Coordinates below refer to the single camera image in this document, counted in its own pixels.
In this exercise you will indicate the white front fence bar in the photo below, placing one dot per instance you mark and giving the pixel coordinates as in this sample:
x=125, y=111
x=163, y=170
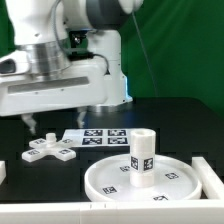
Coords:
x=159, y=212

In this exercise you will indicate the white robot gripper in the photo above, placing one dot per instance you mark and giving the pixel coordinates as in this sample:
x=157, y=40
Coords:
x=82, y=84

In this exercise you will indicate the black camera on stand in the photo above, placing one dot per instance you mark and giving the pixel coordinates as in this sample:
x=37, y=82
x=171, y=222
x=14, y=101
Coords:
x=77, y=46

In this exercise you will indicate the white fence bar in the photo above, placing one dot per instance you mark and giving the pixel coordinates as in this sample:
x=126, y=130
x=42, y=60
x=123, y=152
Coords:
x=159, y=212
x=212, y=185

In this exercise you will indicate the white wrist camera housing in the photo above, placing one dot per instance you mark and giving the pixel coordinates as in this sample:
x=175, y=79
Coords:
x=15, y=63

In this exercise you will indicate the white round table top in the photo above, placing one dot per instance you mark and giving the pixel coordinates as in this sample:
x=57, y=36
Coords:
x=126, y=178

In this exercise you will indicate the white right fence bar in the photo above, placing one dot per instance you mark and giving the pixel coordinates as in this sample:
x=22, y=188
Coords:
x=212, y=185

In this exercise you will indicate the white cross-shaped table base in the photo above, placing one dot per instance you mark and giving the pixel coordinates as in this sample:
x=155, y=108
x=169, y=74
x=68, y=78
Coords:
x=49, y=146

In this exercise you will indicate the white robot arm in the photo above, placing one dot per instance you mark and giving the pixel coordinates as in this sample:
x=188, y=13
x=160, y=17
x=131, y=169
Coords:
x=41, y=29

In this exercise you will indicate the white marker sheet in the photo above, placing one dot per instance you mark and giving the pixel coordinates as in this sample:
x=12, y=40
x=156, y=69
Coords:
x=99, y=137

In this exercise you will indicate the white left fence block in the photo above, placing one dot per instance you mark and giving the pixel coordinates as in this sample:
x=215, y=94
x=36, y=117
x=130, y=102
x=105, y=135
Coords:
x=2, y=171

